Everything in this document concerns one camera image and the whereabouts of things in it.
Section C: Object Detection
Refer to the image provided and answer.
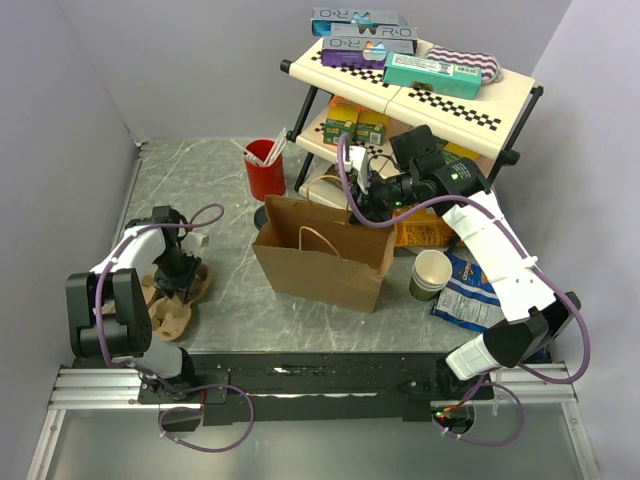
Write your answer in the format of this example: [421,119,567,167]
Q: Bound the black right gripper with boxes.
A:
[349,167,418,230]

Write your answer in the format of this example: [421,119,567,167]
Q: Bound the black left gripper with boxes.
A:
[152,247,200,302]

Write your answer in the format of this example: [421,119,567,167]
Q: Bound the cardboard cup carrier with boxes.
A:
[148,264,213,342]
[102,271,162,314]

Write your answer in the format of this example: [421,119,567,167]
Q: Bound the brown paper bag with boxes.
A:
[252,195,395,313]

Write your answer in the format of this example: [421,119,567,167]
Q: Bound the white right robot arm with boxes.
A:
[337,125,590,399]

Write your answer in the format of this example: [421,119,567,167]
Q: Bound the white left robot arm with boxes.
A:
[65,206,202,402]

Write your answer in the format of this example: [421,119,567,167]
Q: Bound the orange snack bag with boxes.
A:
[394,209,457,248]

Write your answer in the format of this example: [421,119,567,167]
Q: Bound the green yellow box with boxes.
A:
[323,95,362,145]
[436,139,480,164]
[355,107,390,146]

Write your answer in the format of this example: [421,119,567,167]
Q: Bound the green yellow box far right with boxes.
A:
[436,139,480,164]

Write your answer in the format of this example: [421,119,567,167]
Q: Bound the stack of green paper cups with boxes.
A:
[409,250,453,301]

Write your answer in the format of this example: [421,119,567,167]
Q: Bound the green yellow box far left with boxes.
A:
[323,95,362,145]

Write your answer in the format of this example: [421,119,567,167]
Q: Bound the cream three-tier shelf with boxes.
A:
[279,37,545,226]

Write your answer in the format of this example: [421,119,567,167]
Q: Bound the white wrapped straws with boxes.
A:
[229,126,289,168]

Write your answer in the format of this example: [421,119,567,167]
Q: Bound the red plastic cup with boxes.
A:
[245,139,286,201]

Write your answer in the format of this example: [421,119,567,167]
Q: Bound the teal rectangular box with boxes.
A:
[383,53,482,100]

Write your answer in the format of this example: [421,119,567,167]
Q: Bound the blue chips bag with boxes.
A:
[431,252,504,332]

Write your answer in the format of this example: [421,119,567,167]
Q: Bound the purple grey R+Co box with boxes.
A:
[321,36,417,70]

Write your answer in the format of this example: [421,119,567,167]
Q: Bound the purple wavy pouch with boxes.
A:
[425,45,503,85]

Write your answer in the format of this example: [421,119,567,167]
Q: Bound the top grey R+Co box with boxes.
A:
[311,7,417,39]

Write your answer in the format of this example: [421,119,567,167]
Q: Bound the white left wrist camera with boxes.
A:
[181,231,209,256]

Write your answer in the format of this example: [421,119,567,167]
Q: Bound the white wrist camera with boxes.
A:
[181,231,209,256]
[343,145,370,192]

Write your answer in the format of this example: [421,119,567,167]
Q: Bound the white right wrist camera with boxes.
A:
[343,145,370,192]

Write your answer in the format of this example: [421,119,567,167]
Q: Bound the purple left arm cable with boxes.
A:
[93,202,256,454]

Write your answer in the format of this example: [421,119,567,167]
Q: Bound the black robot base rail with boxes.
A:
[72,351,551,435]

